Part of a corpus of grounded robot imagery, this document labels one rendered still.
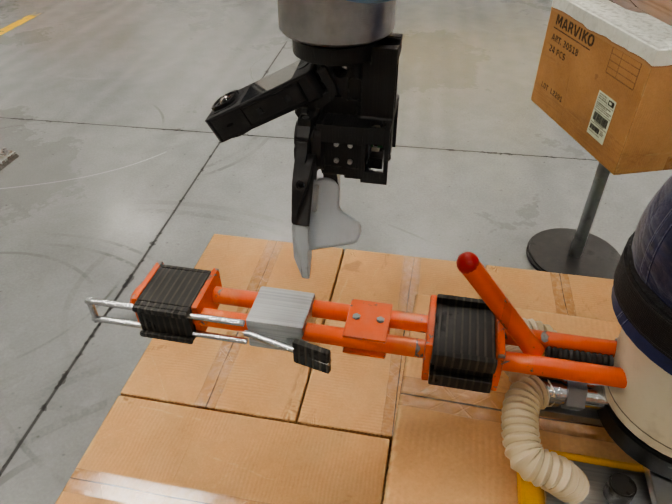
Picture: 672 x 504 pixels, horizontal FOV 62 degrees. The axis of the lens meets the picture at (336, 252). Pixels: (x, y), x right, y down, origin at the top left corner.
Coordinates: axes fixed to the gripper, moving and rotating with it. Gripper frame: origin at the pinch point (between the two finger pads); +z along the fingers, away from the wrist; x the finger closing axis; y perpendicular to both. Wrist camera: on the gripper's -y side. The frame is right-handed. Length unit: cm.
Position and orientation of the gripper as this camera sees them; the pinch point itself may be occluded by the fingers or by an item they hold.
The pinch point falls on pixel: (316, 230)
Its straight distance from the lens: 57.6
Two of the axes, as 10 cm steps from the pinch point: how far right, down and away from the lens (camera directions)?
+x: 1.9, -6.3, 7.5
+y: 9.8, 1.2, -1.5
